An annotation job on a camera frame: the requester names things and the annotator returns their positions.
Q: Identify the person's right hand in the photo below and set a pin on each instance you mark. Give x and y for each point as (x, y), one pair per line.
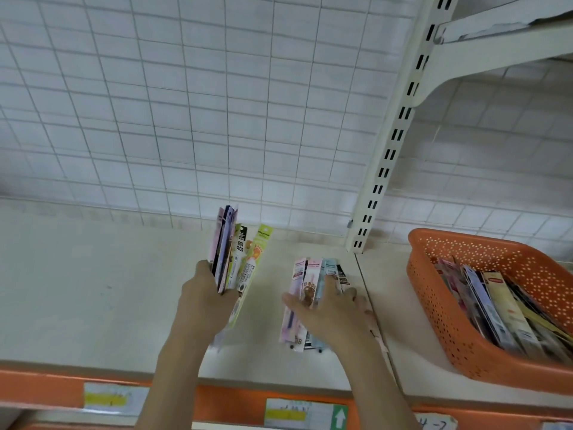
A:
(338, 320)

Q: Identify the person's left hand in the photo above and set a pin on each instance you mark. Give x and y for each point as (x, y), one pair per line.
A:
(199, 304)

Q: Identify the person's left fingers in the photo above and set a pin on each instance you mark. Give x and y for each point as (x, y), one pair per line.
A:
(229, 302)

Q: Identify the person's right thumb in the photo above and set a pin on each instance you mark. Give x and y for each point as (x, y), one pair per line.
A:
(297, 304)

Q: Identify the person's right middle finger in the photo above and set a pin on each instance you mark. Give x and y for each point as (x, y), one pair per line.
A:
(350, 296)

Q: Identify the lavender pen packet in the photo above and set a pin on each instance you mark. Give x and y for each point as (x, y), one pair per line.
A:
(293, 282)

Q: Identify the pink footprint pen packet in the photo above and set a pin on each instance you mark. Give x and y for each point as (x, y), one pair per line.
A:
(312, 279)

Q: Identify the light blue pen packet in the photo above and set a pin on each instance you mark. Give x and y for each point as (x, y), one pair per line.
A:
(329, 267)

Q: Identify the green and orange pen packet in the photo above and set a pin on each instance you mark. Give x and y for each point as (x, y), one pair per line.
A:
(253, 264)

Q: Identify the yellow and black pen packet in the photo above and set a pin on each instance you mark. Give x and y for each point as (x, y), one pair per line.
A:
(237, 257)

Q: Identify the purple and black pen packet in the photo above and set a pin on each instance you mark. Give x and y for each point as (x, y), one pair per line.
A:
(226, 250)

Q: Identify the pale pink pen packet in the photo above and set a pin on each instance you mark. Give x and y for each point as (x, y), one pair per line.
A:
(215, 237)

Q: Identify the person's right forearm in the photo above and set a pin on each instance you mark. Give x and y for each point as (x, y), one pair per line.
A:
(376, 389)

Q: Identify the person's left forearm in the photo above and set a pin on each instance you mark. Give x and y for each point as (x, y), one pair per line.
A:
(177, 385)

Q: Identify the orange shelf edge strip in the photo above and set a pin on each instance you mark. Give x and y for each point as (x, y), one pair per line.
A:
(224, 400)
(501, 418)

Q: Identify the orange perforated plastic basket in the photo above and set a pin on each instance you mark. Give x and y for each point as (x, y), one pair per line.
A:
(452, 335)

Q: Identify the white and yellow price label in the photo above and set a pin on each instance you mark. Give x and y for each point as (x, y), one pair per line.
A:
(114, 399)
(295, 415)

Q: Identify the green arrow sticker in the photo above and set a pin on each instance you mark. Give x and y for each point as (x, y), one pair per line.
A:
(340, 417)

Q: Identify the row of assorted pen packets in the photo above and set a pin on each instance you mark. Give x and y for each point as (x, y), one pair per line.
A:
(501, 308)

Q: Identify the white handwritten label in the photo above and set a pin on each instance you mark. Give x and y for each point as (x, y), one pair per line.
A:
(436, 422)

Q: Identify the white slotted shelf upright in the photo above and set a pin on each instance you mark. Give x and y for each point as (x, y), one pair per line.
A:
(394, 138)

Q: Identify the white metal shelf with bracket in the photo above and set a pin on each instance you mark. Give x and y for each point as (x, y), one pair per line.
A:
(492, 44)

